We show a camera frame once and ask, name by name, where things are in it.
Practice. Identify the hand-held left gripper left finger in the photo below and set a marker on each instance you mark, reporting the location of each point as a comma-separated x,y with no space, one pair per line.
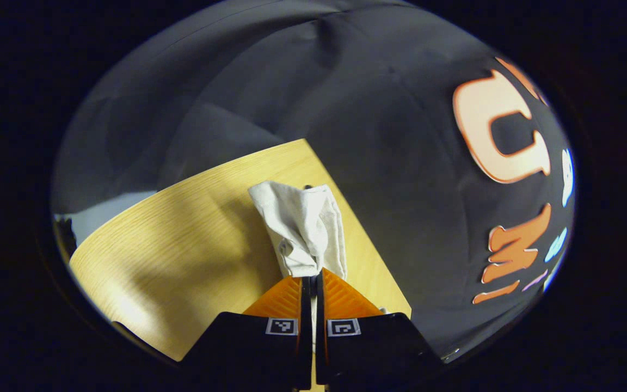
306,310

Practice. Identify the white jeans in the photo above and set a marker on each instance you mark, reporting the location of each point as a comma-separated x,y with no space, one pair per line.
302,228

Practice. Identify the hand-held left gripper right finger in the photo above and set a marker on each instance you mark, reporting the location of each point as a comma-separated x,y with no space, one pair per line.
320,310

